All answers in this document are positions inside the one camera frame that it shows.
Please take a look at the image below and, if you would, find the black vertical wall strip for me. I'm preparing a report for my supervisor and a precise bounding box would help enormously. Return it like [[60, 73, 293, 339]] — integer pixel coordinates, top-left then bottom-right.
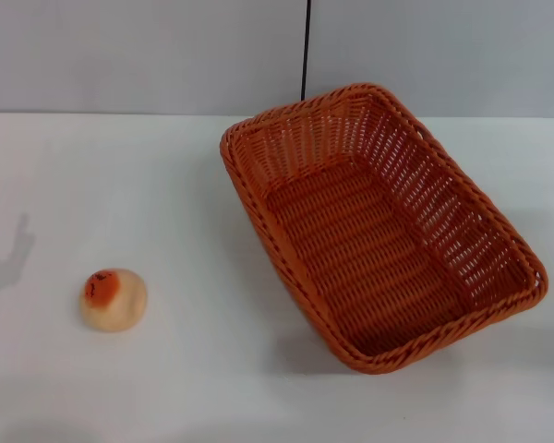
[[298, 0, 314, 101]]

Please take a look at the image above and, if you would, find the round bread bun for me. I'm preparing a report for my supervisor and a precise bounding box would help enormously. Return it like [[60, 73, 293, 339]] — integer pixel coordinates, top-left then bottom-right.
[[78, 267, 148, 332]]

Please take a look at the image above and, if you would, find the orange woven plastic basket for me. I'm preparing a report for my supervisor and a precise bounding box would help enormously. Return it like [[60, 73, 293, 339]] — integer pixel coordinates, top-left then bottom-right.
[[220, 81, 548, 376]]

